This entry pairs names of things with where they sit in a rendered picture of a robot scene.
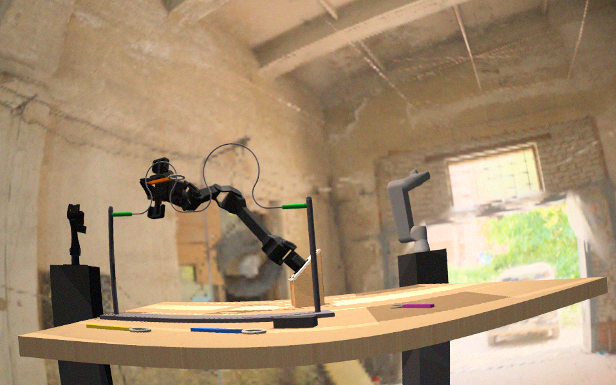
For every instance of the blue handle with grey metal loop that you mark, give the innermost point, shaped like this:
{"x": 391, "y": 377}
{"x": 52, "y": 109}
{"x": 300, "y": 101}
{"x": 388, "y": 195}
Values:
{"x": 219, "y": 330}

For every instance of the orange handle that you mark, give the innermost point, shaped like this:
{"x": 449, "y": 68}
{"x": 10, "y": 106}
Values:
{"x": 168, "y": 179}

